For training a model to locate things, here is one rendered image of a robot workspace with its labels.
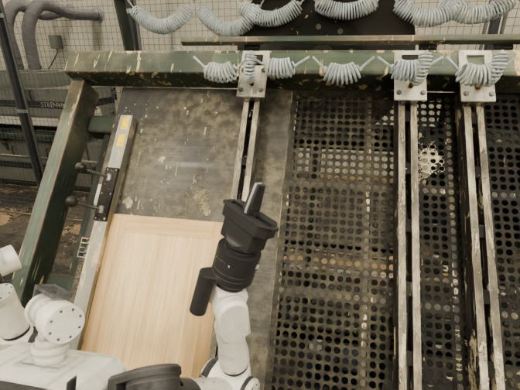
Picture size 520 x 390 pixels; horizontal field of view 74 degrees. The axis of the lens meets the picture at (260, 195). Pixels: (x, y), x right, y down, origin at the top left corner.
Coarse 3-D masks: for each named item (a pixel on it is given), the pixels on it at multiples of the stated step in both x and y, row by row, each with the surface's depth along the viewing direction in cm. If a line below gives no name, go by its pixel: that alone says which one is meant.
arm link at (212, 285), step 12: (204, 276) 66; (216, 276) 66; (228, 276) 65; (252, 276) 68; (204, 288) 67; (216, 288) 68; (228, 288) 66; (240, 288) 66; (192, 300) 69; (204, 300) 68; (216, 300) 67; (192, 312) 69; (204, 312) 70
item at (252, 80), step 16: (256, 48) 109; (240, 80) 122; (256, 80) 121; (240, 96) 120; (256, 96) 119; (256, 112) 122; (240, 128) 121; (256, 128) 120; (240, 144) 119; (256, 144) 121; (240, 160) 117; (256, 160) 123; (240, 176) 117; (240, 192) 118
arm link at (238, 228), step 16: (224, 208) 66; (240, 208) 66; (224, 224) 67; (240, 224) 63; (256, 224) 61; (272, 224) 63; (224, 240) 69; (240, 240) 64; (256, 240) 63; (224, 256) 64; (240, 256) 65; (256, 256) 67; (224, 272) 65; (240, 272) 65
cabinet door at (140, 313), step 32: (128, 224) 122; (160, 224) 120; (192, 224) 118; (128, 256) 118; (160, 256) 117; (192, 256) 115; (96, 288) 116; (128, 288) 115; (160, 288) 114; (192, 288) 112; (96, 320) 113; (128, 320) 112; (160, 320) 111; (192, 320) 109; (96, 352) 110; (128, 352) 109; (160, 352) 108; (192, 352) 107
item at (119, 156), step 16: (128, 128) 131; (128, 144) 131; (112, 160) 128; (112, 208) 123; (96, 224) 121; (96, 240) 119; (96, 256) 118; (96, 272) 117; (80, 288) 115; (80, 304) 113; (80, 336) 111
